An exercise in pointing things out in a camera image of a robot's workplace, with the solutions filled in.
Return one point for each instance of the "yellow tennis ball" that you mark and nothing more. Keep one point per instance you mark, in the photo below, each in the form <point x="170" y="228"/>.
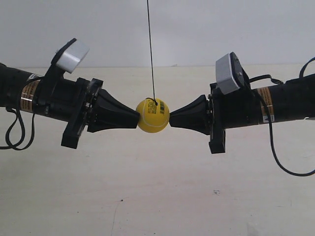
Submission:
<point x="154" y="115"/>

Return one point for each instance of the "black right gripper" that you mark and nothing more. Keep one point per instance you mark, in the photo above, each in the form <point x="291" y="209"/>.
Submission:
<point x="237" y="109"/>

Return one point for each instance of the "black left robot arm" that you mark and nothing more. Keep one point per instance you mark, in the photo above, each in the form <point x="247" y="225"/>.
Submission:
<point x="18" y="90"/>

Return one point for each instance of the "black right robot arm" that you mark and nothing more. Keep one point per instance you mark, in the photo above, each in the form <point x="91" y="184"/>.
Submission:
<point x="293" y="100"/>

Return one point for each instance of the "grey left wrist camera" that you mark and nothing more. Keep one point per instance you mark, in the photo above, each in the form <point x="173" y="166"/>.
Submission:
<point x="72" y="55"/>

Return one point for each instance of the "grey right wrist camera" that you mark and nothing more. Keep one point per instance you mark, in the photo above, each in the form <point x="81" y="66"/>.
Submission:
<point x="224" y="75"/>

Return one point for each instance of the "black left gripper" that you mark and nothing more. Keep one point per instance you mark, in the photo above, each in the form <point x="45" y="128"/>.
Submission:
<point x="72" y="101"/>

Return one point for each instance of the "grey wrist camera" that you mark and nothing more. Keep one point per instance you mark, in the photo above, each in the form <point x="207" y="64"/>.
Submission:
<point x="72" y="55"/>
<point x="224" y="75"/>

